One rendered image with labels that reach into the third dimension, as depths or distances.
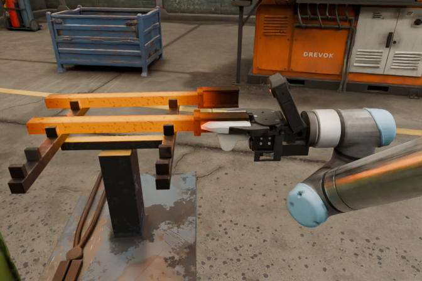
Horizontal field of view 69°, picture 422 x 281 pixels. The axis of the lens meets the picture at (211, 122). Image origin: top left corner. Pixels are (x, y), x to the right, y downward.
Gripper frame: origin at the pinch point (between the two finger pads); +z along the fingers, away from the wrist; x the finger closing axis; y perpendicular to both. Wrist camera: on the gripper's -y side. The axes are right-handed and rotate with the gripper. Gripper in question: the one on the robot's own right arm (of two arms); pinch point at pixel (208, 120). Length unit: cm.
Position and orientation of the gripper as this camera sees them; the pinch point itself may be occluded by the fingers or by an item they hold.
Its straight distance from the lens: 58.5
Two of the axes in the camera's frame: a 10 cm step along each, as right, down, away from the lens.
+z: -10.0, 0.2, -0.4
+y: 0.0, 8.9, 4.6
